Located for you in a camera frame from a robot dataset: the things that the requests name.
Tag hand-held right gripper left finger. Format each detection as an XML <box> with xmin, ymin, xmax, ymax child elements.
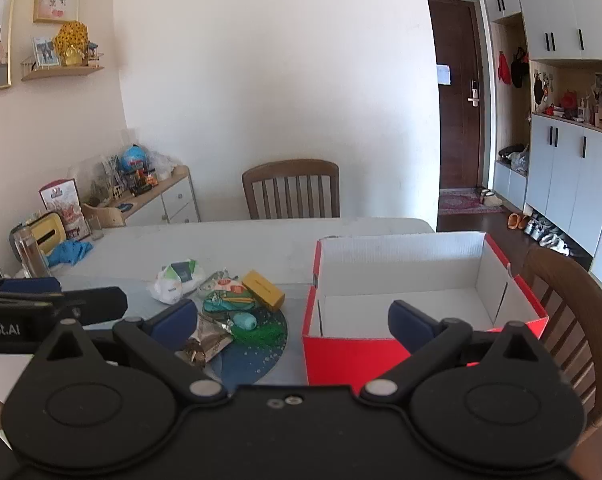
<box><xmin>33</xmin><ymin>299</ymin><xmax>229</xmax><ymax>403</ymax></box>

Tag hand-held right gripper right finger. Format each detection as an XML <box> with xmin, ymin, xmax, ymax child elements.
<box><xmin>358</xmin><ymin>299</ymin><xmax>557</xmax><ymax>403</ymax></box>

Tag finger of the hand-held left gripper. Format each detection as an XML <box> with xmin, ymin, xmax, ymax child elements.
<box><xmin>0</xmin><ymin>286</ymin><xmax>128</xmax><ymax>326</ymax></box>
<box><xmin>0</xmin><ymin>276</ymin><xmax>62</xmax><ymax>298</ymax></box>

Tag white printed plastic bag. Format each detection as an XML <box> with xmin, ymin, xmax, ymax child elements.
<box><xmin>147</xmin><ymin>260</ymin><xmax>205</xmax><ymax>306</ymax></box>

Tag brown foil snack wrapper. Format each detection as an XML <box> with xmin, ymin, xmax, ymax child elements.
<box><xmin>183</xmin><ymin>312</ymin><xmax>234</xmax><ymax>367</ymax></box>

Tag grey-green correction tape dispenser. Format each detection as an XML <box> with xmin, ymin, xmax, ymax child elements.
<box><xmin>197</xmin><ymin>270</ymin><xmax>237</xmax><ymax>296</ymax></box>

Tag green hooded doll head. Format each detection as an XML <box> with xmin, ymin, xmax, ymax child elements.
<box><xmin>202</xmin><ymin>285</ymin><xmax>258</xmax><ymax>315</ymax></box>

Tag red cardboard box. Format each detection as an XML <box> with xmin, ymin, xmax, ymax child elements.
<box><xmin>301</xmin><ymin>231</ymin><xmax>550</xmax><ymax>386</ymax></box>

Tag green fringe bundle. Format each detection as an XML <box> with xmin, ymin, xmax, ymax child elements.
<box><xmin>231</xmin><ymin>320</ymin><xmax>283</xmax><ymax>349</ymax></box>

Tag small yellow box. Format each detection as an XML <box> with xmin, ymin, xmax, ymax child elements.
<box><xmin>241</xmin><ymin>270</ymin><xmax>285</xmax><ymax>312</ymax></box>

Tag clear glass bottle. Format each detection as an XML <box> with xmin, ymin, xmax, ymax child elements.
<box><xmin>10</xmin><ymin>225</ymin><xmax>52</xmax><ymax>279</ymax></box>

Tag yellow tissue box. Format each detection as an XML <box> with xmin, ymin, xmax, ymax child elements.
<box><xmin>23</xmin><ymin>211</ymin><xmax>66</xmax><ymax>254</ymax></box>

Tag blue gloves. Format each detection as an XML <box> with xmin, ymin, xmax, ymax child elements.
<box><xmin>46</xmin><ymin>240</ymin><xmax>94</xmax><ymax>267</ymax></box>

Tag red and white carton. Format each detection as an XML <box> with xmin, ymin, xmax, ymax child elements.
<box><xmin>39</xmin><ymin>178</ymin><xmax>92</xmax><ymax>241</ymax></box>

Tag dark blue round placemat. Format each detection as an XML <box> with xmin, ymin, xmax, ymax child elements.
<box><xmin>196</xmin><ymin>305</ymin><xmax>289</xmax><ymax>386</ymax></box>

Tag white sideboard with wooden top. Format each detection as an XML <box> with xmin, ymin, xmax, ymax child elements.
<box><xmin>83</xmin><ymin>165</ymin><xmax>200</xmax><ymax>227</ymax></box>

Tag patterned red doormat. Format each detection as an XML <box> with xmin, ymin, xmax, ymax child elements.
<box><xmin>438</xmin><ymin>188</ymin><xmax>507</xmax><ymax>217</ymax></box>

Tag blue globe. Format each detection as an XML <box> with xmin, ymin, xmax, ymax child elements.
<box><xmin>121</xmin><ymin>144</ymin><xmax>149</xmax><ymax>173</ymax></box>

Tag clear plastic bag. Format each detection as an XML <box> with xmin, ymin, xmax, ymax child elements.
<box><xmin>148</xmin><ymin>150</ymin><xmax>175</xmax><ymax>182</ymax></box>

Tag row of white sneakers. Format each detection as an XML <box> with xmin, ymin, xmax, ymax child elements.
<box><xmin>524</xmin><ymin>215</ymin><xmax>572</xmax><ymax>257</ymax></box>

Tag wooden slat-back chair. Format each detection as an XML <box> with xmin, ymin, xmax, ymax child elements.
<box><xmin>518</xmin><ymin>245</ymin><xmax>602</xmax><ymax>441</ymax></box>
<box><xmin>241</xmin><ymin>159</ymin><xmax>341</xmax><ymax>220</ymax></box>

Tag dark brown entrance door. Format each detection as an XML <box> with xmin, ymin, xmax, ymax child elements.
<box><xmin>427</xmin><ymin>0</ymin><xmax>487</xmax><ymax>191</ymax></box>

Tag grey plastic bag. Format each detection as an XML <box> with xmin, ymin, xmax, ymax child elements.
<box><xmin>510</xmin><ymin>145</ymin><xmax>531</xmax><ymax>174</ymax></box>

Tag white hallway cabinet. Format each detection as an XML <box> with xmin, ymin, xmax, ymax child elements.
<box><xmin>481</xmin><ymin>0</ymin><xmax>602</xmax><ymax>271</ymax></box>

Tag gold flower ornament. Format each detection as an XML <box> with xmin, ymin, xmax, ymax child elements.
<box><xmin>53</xmin><ymin>21</ymin><xmax>90</xmax><ymax>67</ymax></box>

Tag black hanging bag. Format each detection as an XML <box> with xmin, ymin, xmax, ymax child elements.
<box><xmin>511</xmin><ymin>46</ymin><xmax>530</xmax><ymax>88</ymax></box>

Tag small gold framed picture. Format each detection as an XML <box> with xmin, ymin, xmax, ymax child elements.
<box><xmin>34</xmin><ymin>0</ymin><xmax>80</xmax><ymax>24</ymax></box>

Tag wooden wall shelf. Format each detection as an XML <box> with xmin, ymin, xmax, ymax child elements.
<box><xmin>21</xmin><ymin>55</ymin><xmax>105</xmax><ymax>82</ymax></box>

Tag small photo frame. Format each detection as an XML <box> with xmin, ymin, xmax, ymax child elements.
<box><xmin>32</xmin><ymin>36</ymin><xmax>60</xmax><ymax>68</ymax></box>

